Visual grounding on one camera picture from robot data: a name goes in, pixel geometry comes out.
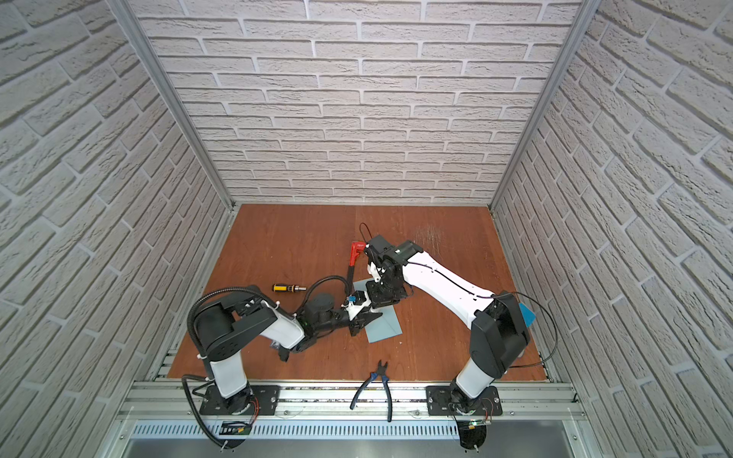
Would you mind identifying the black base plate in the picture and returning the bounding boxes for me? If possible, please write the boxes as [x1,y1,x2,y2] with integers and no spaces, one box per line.
[199,385,281,416]
[426,385,503,418]

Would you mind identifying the grey blue work glove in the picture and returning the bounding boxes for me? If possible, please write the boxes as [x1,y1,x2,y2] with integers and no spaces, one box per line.
[519,303,536,327]

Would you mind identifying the small black clip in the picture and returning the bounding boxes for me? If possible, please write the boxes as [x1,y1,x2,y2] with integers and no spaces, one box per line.
[270,342,291,363]

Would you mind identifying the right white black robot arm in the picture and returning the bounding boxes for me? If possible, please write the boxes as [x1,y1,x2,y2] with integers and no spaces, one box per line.
[344,223,536,415]

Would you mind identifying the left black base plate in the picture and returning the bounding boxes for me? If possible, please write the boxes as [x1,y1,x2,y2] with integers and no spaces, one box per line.
[199,385,281,416]

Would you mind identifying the red black pipe wrench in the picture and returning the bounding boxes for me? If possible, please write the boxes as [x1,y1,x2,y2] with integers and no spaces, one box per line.
[346,242,367,296]

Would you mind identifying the white slotted cable duct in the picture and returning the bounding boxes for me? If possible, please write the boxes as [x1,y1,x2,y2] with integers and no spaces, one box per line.
[131,420,459,441]

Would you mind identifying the yellow black screwdriver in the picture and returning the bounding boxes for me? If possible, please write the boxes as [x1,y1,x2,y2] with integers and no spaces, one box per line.
[272,284,307,293]

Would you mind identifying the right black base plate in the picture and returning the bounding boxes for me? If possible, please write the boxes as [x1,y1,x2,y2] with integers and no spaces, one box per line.
[426,385,503,418]

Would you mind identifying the blue black pliers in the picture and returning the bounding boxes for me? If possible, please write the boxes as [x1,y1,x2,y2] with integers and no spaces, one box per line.
[349,360,394,424]

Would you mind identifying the aluminium frame rail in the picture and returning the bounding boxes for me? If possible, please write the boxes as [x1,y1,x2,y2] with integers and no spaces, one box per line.
[118,379,588,422]

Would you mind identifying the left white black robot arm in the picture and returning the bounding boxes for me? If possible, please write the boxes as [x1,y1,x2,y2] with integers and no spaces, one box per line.
[181,275,382,450]

